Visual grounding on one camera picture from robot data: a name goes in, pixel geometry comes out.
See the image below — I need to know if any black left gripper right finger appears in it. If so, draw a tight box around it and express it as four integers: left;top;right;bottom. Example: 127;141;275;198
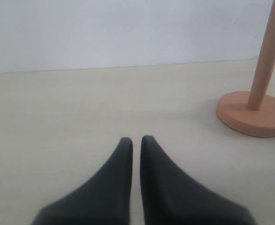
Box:
141;135;256;225

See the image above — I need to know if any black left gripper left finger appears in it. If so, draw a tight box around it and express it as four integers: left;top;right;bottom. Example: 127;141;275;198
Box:
32;137;133;225

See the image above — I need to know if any wooden paper towel holder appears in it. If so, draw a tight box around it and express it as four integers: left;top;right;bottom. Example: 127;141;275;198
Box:
216;0;275;137

